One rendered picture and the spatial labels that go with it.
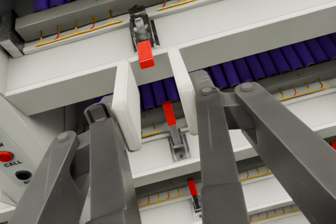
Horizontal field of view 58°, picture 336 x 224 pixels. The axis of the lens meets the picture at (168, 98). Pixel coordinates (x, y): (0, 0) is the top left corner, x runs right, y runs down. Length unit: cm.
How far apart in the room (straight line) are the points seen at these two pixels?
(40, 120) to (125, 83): 26
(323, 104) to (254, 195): 23
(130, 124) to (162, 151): 31
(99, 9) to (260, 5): 18
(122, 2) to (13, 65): 14
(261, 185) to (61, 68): 46
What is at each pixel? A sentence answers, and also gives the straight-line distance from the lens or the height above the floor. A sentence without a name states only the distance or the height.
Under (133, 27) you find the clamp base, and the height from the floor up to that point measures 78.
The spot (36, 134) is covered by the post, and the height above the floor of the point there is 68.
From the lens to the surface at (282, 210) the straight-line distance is 85.
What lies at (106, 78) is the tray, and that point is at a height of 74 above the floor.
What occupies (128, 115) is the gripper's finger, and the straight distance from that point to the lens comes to 16.
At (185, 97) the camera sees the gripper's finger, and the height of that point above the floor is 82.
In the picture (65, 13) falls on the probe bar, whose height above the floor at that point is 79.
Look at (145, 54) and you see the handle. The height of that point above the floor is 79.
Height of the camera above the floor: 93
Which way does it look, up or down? 42 degrees down
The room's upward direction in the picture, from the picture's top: 17 degrees counter-clockwise
